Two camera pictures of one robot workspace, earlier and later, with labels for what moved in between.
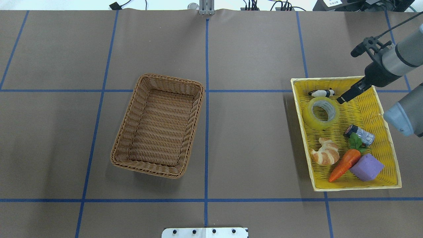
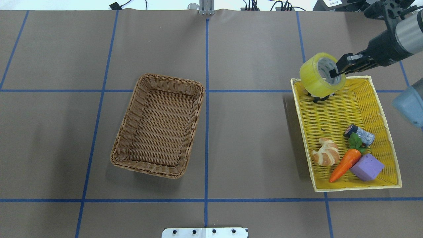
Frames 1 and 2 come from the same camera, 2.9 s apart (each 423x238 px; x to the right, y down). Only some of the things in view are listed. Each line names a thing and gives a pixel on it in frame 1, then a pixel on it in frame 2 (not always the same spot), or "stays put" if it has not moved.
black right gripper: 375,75 → 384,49
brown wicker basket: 157,135 stays put
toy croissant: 327,153 stays put
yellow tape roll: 333,110 → 314,72
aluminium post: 207,7 stays put
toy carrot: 351,157 stays put
